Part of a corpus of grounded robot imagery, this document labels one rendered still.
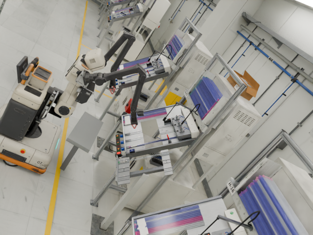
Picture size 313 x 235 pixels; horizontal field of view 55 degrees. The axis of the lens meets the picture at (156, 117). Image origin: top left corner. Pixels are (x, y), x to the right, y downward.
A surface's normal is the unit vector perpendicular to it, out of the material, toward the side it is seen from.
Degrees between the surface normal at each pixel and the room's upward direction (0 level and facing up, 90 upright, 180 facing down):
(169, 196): 90
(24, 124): 90
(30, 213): 0
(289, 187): 90
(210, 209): 45
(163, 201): 90
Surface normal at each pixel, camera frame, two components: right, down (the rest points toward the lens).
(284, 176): -0.82, -0.40
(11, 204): 0.55, -0.74
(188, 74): 0.15, 0.54
